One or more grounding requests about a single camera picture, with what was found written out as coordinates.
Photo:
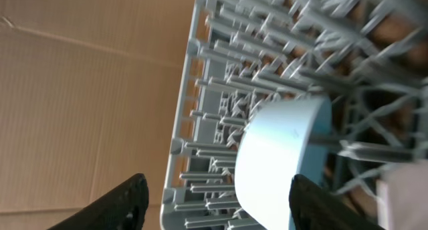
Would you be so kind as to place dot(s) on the grey dishwasher rack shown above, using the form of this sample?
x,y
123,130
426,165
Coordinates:
x,y
369,57

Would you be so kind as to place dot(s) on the brown cardboard panel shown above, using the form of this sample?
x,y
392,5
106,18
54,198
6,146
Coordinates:
x,y
88,96

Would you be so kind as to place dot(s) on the light blue bowl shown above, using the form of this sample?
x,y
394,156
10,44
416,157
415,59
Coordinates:
x,y
275,148

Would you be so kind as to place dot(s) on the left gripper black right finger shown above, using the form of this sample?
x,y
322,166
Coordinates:
x,y
312,208

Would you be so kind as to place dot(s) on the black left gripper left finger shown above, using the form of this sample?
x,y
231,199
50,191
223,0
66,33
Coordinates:
x,y
122,208

